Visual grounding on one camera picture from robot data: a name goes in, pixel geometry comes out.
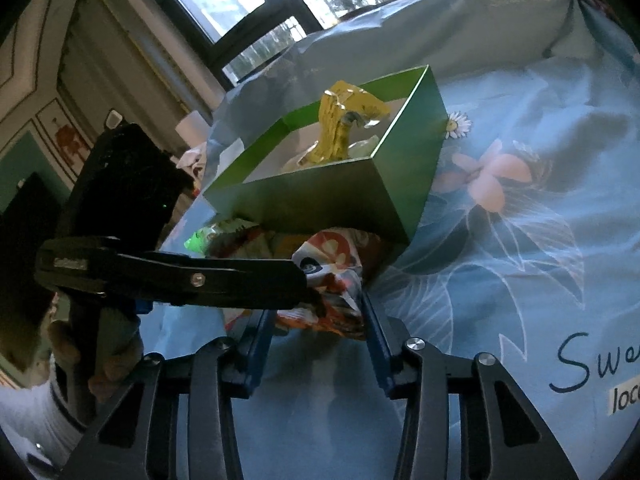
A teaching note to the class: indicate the white plastic bag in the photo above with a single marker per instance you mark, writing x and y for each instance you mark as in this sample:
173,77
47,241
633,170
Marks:
194,160

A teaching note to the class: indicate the wall poster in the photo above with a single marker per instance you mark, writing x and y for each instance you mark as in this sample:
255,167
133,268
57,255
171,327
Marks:
65,140

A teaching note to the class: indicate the red patterned snack packet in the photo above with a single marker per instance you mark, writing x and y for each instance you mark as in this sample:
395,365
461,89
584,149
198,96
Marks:
335,265

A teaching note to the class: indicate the white tissue pack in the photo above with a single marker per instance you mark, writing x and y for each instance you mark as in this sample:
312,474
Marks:
231,152

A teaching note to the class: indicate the person's left forearm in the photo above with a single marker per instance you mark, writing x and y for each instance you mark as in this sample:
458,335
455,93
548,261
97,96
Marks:
35,410

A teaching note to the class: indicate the person's left hand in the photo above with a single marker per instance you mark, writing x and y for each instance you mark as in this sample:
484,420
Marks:
117,360

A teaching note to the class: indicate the long yellow snack packet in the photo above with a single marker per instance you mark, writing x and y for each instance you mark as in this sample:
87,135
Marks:
340,125

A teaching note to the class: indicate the beige curtain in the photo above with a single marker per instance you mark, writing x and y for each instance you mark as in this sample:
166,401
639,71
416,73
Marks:
165,60

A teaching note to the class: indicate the black window frame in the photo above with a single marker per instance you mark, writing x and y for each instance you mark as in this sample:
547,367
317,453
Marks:
295,5

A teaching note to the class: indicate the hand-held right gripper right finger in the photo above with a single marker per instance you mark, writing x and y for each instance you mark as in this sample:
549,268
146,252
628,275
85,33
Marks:
376,350

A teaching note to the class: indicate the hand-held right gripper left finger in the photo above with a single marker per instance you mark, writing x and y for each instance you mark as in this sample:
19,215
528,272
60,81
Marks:
260,350

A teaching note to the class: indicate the light blue floral bedsheet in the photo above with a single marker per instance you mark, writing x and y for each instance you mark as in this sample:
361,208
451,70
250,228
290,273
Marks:
500,260

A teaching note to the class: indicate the bright green snack packet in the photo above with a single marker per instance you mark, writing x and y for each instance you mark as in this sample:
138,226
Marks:
200,240

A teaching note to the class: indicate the green cardboard box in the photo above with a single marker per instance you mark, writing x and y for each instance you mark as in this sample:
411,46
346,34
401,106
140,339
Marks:
320,200

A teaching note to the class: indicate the orange snack packet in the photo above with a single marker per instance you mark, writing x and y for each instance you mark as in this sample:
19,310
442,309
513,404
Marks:
245,245

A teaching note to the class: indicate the light blue folded duvet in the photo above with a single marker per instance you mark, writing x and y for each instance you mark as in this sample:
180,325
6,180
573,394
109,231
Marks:
475,20

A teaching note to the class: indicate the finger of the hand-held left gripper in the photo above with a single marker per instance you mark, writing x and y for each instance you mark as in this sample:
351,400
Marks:
240,280

